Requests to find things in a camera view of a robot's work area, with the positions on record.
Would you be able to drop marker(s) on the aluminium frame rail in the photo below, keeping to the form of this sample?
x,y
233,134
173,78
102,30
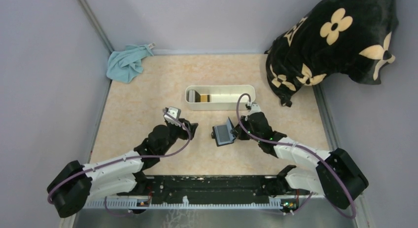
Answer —
x,y
171,190

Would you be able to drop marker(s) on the black floral blanket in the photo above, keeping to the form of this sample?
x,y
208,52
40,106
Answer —
x,y
350,37

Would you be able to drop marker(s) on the teal cloth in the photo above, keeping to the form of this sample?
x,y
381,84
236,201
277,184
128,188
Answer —
x,y
123,66

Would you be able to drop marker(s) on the white plastic tray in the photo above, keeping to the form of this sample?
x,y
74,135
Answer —
x,y
223,97

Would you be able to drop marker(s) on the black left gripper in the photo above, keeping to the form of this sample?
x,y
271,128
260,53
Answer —
x,y
183,126

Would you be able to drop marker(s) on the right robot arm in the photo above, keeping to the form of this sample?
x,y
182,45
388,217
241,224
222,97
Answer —
x,y
333,174

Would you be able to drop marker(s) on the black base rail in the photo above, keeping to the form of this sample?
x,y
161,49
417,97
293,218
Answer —
x,y
243,189

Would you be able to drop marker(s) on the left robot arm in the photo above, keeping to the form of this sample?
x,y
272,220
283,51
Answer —
x,y
114,167

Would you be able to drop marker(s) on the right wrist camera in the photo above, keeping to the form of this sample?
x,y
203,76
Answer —
x,y
253,108

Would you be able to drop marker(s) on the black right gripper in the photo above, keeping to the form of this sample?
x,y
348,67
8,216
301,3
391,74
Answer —
x,y
237,131

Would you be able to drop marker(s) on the grey credit card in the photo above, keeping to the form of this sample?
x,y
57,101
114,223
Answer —
x,y
222,135

